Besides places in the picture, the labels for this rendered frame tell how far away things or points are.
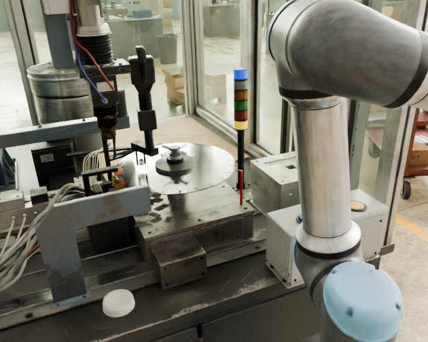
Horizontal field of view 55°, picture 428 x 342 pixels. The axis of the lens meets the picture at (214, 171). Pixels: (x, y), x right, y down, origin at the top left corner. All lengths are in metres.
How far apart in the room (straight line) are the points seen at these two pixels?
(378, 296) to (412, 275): 1.71
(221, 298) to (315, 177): 0.42
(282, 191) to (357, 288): 0.51
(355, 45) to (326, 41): 0.03
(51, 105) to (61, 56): 0.60
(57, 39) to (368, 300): 0.88
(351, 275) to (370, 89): 0.32
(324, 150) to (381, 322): 0.26
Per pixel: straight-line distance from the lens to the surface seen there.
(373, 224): 1.08
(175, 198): 1.15
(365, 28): 0.52
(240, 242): 1.14
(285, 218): 0.99
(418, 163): 3.11
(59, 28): 1.12
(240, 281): 1.04
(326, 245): 0.75
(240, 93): 1.29
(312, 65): 0.52
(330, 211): 0.72
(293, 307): 1.15
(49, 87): 1.68
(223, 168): 1.11
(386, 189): 1.12
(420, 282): 2.37
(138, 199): 0.94
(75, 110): 1.68
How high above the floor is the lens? 1.42
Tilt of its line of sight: 25 degrees down
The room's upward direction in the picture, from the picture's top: 2 degrees counter-clockwise
